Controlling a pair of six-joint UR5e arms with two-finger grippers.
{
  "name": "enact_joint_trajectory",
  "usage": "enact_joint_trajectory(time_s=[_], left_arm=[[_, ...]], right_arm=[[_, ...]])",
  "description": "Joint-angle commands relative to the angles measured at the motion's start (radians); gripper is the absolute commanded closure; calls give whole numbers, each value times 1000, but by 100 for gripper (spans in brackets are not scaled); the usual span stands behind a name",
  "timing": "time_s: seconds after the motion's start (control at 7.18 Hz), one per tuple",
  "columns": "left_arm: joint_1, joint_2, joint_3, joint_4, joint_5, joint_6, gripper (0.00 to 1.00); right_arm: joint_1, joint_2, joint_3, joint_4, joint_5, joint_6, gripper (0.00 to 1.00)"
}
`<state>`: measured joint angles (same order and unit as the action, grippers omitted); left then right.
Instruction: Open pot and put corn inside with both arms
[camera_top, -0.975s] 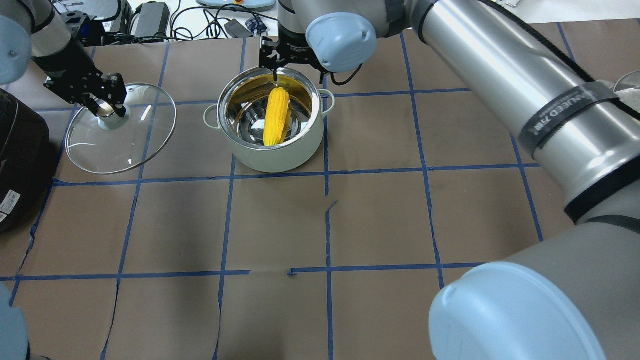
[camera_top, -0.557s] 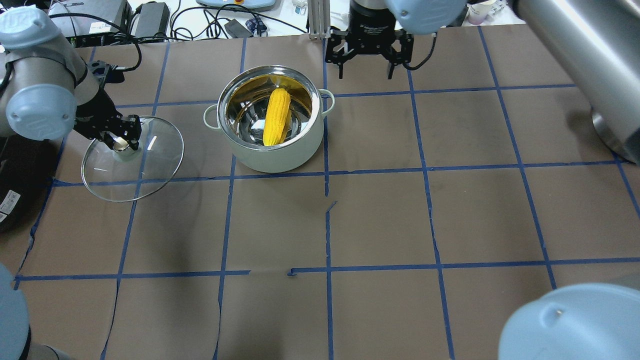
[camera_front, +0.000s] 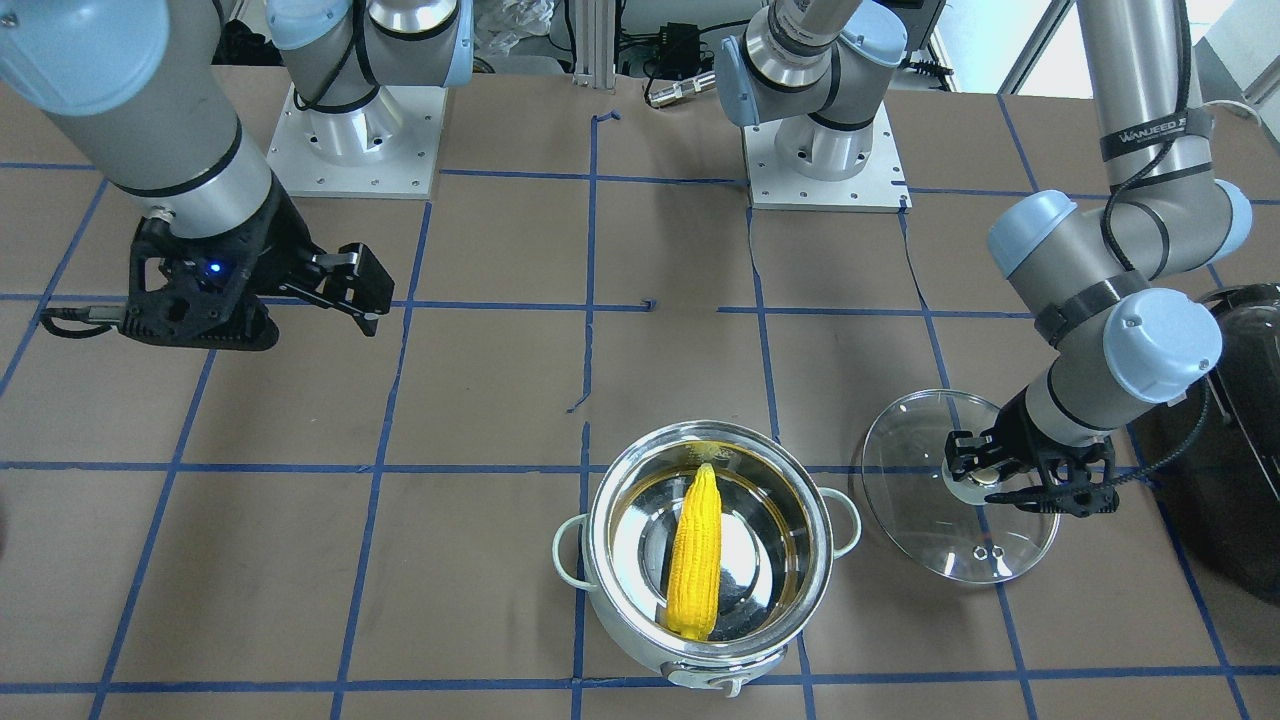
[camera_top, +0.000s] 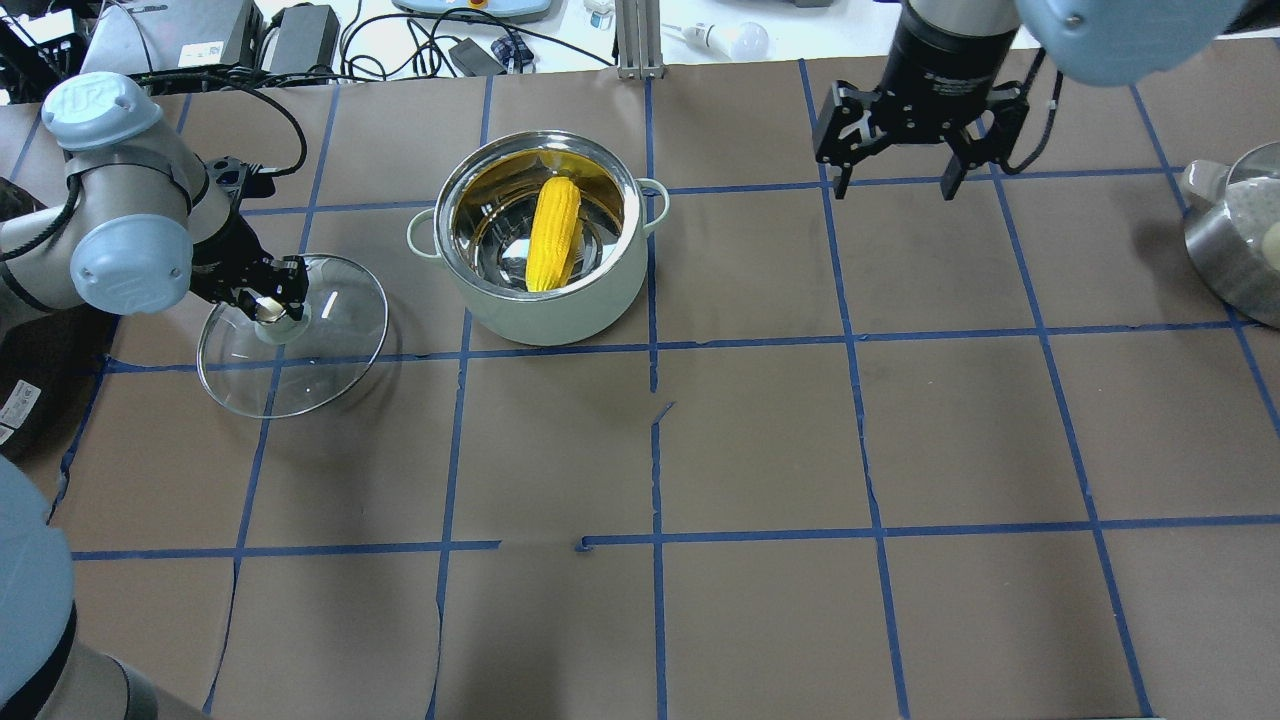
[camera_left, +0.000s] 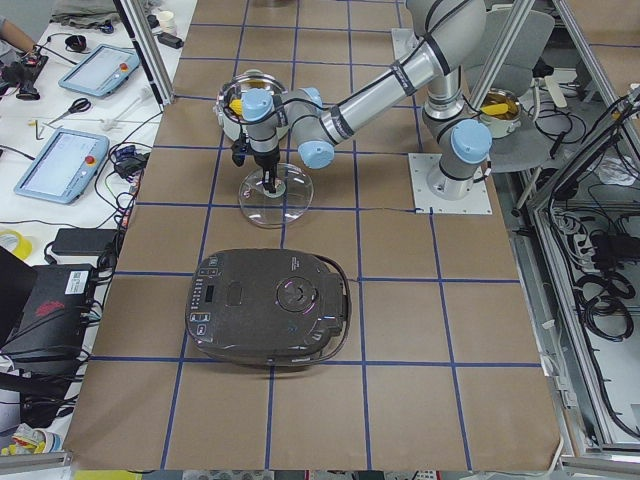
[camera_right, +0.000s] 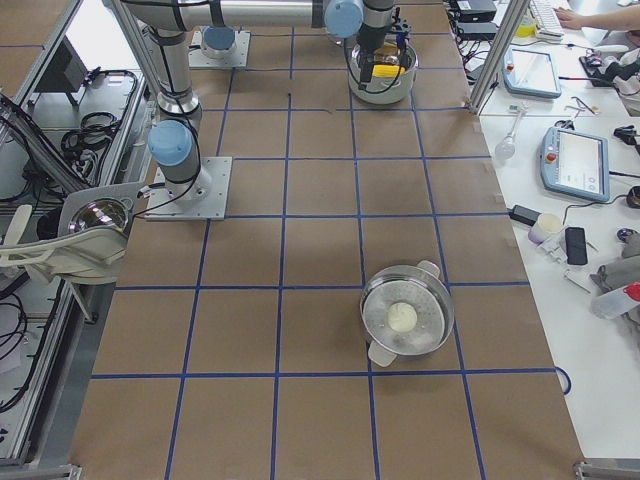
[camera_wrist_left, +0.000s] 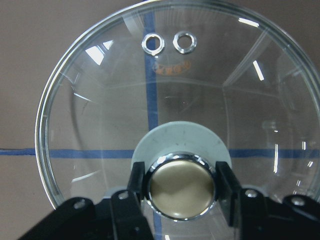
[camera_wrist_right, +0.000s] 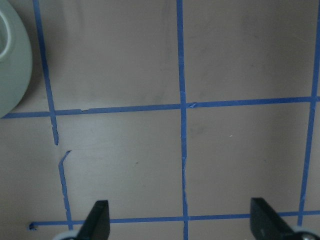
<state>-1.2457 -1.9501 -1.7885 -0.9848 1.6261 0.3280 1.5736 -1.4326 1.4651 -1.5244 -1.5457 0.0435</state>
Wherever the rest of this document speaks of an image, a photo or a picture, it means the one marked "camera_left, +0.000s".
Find blue teach pendant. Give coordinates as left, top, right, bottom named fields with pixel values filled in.
left=58, top=44, right=140, bottom=97
left=14, top=128, right=110, bottom=204

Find black scissors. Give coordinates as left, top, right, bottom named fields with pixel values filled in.
left=51, top=97, right=92, bottom=123

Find pale green cooking pot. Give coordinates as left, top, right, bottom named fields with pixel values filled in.
left=214, top=69, right=288, bottom=141

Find white paper cup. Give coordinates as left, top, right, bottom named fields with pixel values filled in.
left=156, top=10, right=177, bottom=35

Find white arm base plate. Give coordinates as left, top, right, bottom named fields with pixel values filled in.
left=408, top=153, right=492, bottom=215

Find blue teach pendant near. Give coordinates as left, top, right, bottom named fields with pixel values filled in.
left=14, top=128, right=110, bottom=204

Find aluminium frame post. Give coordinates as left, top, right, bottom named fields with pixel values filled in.
left=113, top=0, right=174, bottom=107

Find blue teach pendant far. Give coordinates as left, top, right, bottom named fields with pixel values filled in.
left=58, top=44, right=140, bottom=97

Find grey office chair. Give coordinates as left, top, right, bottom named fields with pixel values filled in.
left=463, top=9, right=555, bottom=173

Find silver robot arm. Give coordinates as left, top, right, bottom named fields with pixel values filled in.
left=232, top=1, right=492, bottom=199

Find glass pot lid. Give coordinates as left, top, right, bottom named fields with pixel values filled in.
left=238, top=163, right=314, bottom=228

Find black laptop computer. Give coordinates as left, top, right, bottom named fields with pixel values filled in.
left=1, top=249, right=98, bottom=399

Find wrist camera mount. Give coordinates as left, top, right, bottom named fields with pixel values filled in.
left=231, top=130, right=250, bottom=167

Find steel bowl with food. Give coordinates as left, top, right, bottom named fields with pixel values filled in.
left=480, top=89, right=521, bottom=139

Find yellow corn cob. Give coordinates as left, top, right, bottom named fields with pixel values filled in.
left=229, top=99, right=243, bottom=115

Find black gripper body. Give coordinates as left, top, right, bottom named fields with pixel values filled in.
left=253, top=149, right=279, bottom=171

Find yellow tape roll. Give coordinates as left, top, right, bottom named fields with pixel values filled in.
left=0, top=229, right=33, bottom=260

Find black power brick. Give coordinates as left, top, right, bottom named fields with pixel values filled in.
left=50, top=228, right=116, bottom=256

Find dark brown rice cooker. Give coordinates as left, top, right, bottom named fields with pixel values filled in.
left=185, top=249, right=352, bottom=367

